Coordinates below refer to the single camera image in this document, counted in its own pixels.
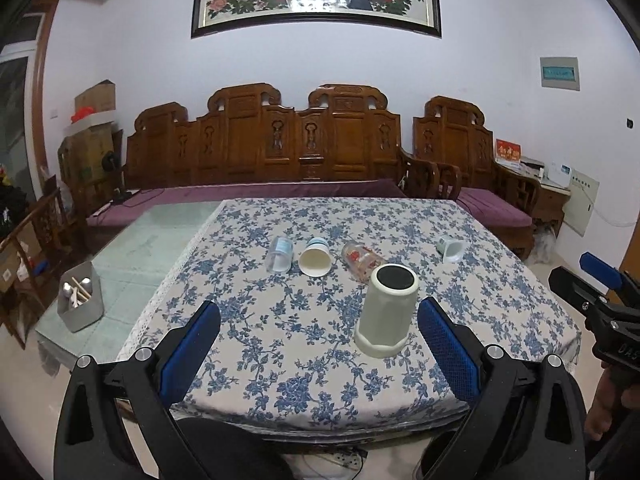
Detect wooden side chair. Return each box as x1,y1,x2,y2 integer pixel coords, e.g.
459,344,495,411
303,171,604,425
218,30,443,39
0,187,77,352

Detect small cardboard box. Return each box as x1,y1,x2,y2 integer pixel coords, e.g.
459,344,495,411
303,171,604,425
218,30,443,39
74,79,117,117

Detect beige electrical panel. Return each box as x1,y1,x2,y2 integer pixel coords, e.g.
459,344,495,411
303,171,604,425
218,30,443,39
562,167,600,237

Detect black desk fan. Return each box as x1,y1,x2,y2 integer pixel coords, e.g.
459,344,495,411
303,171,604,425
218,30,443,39
100,152,142,207

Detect pale green ceramic cup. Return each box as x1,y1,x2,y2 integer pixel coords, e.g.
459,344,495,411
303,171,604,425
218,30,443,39
353,262,420,360

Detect wooden door frame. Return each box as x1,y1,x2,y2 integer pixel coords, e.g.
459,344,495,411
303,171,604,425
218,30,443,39
29,0,62,187

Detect red desk calendar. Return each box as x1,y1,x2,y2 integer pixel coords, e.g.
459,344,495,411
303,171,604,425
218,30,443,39
494,138,522,164

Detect purple armchair cushion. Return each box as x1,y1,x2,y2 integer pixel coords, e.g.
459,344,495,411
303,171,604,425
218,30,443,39
455,187,534,232

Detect long purple sofa cushion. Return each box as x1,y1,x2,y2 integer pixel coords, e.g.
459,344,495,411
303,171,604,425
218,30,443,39
86,179,410,242

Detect carved wooden armchair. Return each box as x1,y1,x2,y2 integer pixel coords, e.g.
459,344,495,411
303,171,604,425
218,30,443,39
412,95,544,262

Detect wooden side cabinet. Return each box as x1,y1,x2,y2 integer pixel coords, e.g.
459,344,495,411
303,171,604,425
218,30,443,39
529,179,572,227

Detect glass cup red print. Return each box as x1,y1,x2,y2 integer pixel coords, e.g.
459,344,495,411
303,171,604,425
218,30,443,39
341,241,386,283

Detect small white cup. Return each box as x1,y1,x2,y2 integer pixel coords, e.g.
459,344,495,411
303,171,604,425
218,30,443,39
435,236,469,265

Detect blue floral tablecloth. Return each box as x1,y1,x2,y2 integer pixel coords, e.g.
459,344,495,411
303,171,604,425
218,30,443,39
116,198,582,436

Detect clear plastic cup blue label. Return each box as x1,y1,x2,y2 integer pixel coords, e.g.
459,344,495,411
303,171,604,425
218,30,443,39
264,235,296,275

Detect white paper cup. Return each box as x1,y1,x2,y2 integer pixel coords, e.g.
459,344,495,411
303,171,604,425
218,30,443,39
298,238,334,279

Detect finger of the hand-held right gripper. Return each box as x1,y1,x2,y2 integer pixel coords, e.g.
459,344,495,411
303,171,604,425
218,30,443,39
579,252,640,307
548,266,610,313

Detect person's right hand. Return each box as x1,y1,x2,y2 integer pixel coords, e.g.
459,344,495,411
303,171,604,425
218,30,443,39
584,366,634,443

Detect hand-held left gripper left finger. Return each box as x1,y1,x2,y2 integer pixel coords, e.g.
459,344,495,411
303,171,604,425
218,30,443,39
54,300,221,480

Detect grey utensil container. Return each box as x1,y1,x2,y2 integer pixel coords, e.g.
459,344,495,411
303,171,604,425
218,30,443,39
56,260,105,334

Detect white power strip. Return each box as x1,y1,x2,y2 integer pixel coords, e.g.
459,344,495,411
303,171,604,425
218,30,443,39
320,447,369,472

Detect white box device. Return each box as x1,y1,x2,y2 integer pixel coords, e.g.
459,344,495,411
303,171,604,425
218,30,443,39
542,162,574,189

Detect large cardboard box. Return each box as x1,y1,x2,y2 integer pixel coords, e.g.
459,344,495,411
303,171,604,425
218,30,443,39
57,122,124,200

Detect carved wooden sofa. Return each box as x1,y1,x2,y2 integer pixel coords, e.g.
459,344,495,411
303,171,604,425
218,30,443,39
121,82,441,202

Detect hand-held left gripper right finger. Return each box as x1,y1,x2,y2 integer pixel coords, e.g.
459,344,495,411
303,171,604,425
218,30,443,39
417,297,587,480

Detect wooden chopsticks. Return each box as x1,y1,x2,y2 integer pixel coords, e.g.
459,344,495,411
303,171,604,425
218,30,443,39
71,276,94,305

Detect grey wall panel box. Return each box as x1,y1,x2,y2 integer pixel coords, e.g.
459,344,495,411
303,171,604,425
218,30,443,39
539,55,581,92

